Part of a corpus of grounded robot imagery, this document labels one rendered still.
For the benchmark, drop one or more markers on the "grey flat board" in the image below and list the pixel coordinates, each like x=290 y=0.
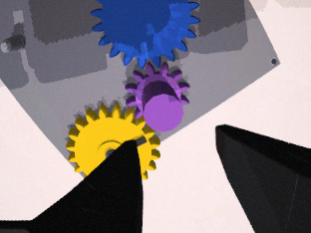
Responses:
x=51 y=61

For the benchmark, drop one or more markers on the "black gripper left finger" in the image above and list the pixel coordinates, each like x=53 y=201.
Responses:
x=109 y=200

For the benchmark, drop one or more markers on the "purple gear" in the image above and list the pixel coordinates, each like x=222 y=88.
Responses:
x=159 y=97

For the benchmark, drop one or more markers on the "blue gear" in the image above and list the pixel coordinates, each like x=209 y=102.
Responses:
x=145 y=28

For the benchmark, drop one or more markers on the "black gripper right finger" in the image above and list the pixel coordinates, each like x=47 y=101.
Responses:
x=270 y=177

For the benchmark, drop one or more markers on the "yellow gear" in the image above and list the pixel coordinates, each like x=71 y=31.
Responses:
x=97 y=134

